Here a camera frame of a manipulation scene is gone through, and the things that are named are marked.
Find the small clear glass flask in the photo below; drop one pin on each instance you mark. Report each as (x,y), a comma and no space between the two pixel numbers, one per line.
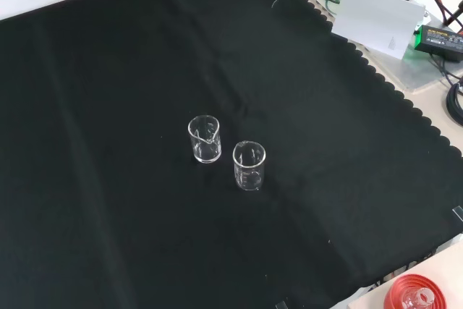
(421,298)

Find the grey tape strip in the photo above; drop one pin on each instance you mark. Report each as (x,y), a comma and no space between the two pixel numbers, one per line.
(282,304)
(458,213)

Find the pale white board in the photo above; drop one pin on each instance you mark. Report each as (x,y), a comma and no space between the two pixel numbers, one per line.
(376,19)

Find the red ribbed funnel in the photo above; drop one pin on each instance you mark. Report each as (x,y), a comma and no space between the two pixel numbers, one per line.
(398,287)

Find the clear beaker with white graduations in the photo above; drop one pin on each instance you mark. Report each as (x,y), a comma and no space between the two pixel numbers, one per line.
(249,182)

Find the clear glass beaker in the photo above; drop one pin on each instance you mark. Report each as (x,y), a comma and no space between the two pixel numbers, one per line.
(208,155)

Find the black power adapter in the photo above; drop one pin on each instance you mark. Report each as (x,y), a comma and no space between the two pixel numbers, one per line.
(439,39)

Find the black cloth with scalloped edge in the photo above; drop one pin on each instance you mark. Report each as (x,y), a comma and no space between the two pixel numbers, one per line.
(108,142)

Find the metal base plate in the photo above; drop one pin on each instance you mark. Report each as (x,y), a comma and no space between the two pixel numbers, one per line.
(416,74)

